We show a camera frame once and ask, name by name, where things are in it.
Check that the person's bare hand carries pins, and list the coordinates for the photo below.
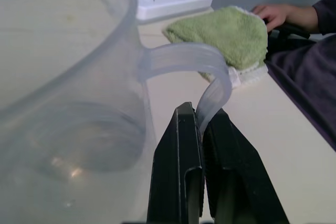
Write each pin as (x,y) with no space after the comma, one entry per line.
(273,15)

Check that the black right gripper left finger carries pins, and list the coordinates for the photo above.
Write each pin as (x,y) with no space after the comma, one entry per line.
(174,161)

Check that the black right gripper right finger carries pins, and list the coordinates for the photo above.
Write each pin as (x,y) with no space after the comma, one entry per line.
(236,166)

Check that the clear plastic blender jar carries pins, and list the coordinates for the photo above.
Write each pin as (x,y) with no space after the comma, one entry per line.
(65,77)

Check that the person's dark purple clothing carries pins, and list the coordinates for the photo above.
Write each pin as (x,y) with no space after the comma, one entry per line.
(307,82)

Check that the green terry cloth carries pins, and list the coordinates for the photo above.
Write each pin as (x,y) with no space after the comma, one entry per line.
(223,35)

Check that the black chair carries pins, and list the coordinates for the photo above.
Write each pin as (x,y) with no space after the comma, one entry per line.
(286,33)

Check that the person's dark purple sleeve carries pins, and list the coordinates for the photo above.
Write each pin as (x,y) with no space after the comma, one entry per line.
(319,15)

